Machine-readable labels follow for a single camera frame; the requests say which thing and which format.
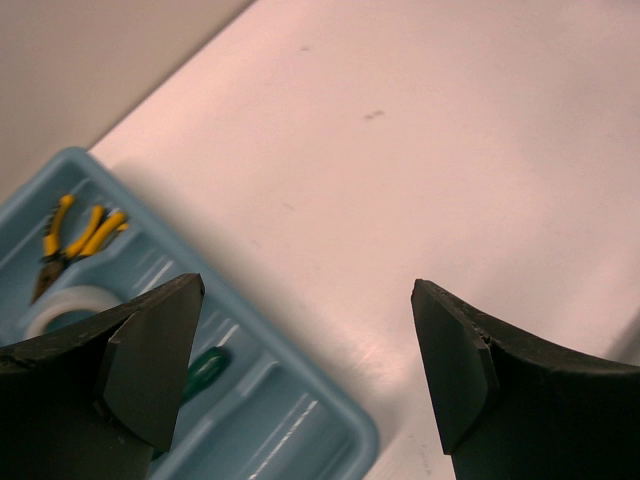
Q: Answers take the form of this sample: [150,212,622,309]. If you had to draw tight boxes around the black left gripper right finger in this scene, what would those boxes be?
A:
[411,280,639,479]

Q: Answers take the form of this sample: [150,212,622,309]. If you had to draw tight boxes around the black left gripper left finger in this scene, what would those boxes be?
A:
[1,273,205,479]

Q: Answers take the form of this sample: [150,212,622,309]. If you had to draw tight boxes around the white tape roll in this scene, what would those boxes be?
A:
[23,285,122,340]

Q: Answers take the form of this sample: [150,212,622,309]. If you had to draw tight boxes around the green handled screwdriver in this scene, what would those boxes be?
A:
[149,346,234,461]

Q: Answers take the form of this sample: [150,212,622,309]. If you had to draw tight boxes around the large yellow needle-nose pliers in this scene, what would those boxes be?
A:
[30,194,106,304]

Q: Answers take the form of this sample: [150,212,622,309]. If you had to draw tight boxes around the small yellow needle-nose pliers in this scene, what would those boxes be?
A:
[62,205,129,262]

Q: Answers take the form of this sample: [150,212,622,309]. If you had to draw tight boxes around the blue plastic organizer tray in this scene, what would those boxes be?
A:
[1,148,378,479]

